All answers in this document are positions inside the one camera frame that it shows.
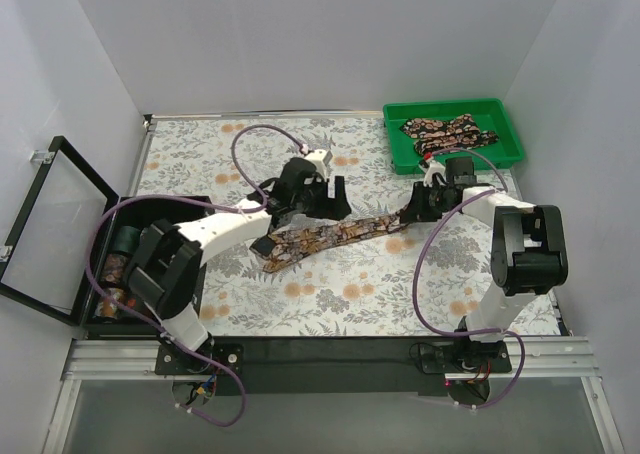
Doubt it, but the hexagon pattern rolled tie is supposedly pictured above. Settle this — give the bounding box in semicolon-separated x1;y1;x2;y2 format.
94;288;126;321

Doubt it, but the black display box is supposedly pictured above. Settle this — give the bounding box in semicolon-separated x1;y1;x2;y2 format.
1;136;208;338

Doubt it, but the pink floral rolled tie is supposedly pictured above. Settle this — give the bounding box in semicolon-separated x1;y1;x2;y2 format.
100;253;129;285

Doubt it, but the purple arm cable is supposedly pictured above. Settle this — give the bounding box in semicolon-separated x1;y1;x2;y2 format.
83;123;309;427
412;147;526;410

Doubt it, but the green plastic tray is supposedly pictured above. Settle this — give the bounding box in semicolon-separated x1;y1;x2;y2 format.
383;98;524;175

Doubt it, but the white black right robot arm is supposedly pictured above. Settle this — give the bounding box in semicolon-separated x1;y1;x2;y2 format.
401;156;569;372

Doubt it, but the floral patterned table mat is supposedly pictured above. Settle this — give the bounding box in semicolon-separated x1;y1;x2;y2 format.
134;115;567;338

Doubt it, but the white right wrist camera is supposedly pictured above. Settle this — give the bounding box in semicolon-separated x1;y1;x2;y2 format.
421;158;446;187

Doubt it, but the aluminium frame rail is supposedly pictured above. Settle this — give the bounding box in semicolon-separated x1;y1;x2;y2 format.
44;336;623;453

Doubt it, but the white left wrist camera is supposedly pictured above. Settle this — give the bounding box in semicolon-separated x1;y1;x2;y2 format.
304;149;333;171

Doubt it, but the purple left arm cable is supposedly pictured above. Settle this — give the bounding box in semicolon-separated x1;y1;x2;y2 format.
83;123;309;427

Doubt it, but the cat print brown tie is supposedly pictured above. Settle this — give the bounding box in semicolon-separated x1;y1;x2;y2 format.
250;211;408;273

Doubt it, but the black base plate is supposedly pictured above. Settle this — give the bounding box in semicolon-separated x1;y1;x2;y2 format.
154;336;515;396

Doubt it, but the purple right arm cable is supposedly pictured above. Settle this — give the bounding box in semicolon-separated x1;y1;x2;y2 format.
412;147;526;410

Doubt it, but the floral tie in tray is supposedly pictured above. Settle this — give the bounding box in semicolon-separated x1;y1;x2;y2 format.
400;113;499;157

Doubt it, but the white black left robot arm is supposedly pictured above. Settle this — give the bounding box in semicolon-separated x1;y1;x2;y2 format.
123;150;351;374

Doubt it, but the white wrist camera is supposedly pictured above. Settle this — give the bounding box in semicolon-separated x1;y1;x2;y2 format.
421;158;446;187
304;149;333;171

